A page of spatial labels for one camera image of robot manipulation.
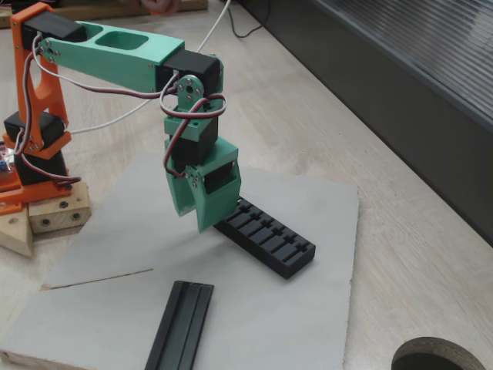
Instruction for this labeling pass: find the wooden base plank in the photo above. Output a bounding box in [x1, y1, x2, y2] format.
[0, 210, 35, 258]

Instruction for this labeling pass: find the person's hand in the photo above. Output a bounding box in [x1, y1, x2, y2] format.
[140, 0, 181, 15]

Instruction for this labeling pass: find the black aluminium profile rail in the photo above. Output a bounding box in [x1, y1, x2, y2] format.
[144, 280, 215, 370]

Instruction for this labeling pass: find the wooden base block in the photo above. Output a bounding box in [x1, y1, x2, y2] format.
[29, 180, 92, 235]

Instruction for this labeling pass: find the black slotted rack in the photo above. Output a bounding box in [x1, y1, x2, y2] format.
[213, 196, 317, 281]

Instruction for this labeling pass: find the black power cable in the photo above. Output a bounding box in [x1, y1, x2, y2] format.
[226, 0, 270, 39]

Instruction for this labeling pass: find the grey board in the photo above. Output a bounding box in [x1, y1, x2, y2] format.
[0, 150, 361, 370]

